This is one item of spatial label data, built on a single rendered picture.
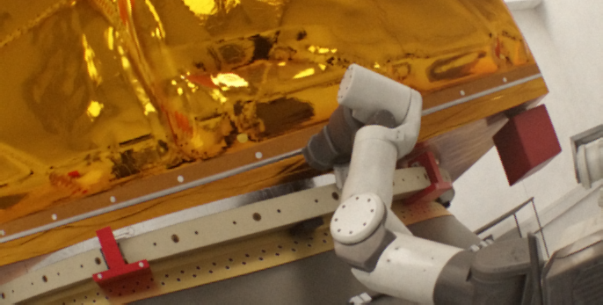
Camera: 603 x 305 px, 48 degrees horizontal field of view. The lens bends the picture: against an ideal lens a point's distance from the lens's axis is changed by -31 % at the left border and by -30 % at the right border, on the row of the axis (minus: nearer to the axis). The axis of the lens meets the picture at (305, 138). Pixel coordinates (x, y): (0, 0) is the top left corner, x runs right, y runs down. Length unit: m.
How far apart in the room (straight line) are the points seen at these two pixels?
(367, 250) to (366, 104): 0.29
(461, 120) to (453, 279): 0.77
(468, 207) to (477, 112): 6.69
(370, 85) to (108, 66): 0.49
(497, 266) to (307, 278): 0.54
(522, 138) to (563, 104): 8.17
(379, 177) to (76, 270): 0.55
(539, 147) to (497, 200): 6.81
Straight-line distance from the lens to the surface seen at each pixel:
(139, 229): 1.43
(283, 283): 1.42
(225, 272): 1.42
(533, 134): 1.94
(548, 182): 9.35
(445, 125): 1.75
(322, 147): 1.51
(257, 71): 1.62
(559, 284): 0.84
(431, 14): 1.81
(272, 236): 1.51
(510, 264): 0.99
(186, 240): 1.39
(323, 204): 1.51
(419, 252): 1.11
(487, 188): 8.70
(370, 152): 1.29
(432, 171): 1.80
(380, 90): 1.36
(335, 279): 1.46
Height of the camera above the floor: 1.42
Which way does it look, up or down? 14 degrees up
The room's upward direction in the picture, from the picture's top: 24 degrees counter-clockwise
